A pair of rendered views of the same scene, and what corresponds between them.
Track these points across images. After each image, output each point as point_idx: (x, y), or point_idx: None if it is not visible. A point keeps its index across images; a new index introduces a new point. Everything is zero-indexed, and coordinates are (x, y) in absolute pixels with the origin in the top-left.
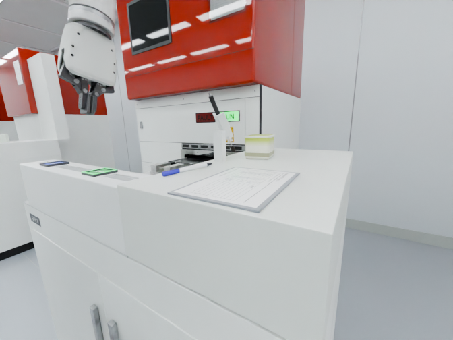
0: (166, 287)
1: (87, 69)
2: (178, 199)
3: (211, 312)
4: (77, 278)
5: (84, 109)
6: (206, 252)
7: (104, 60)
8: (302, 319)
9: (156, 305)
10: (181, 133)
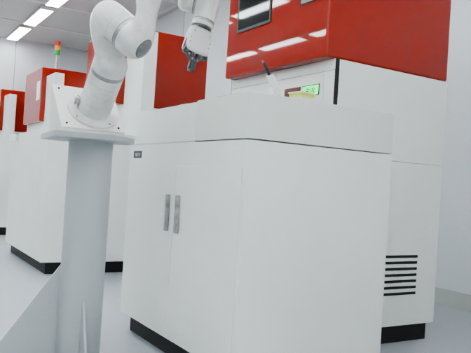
0: (209, 146)
1: (195, 47)
2: (219, 97)
3: (223, 145)
4: (160, 182)
5: (189, 68)
6: (224, 116)
7: (205, 42)
8: (244, 125)
9: (203, 161)
10: None
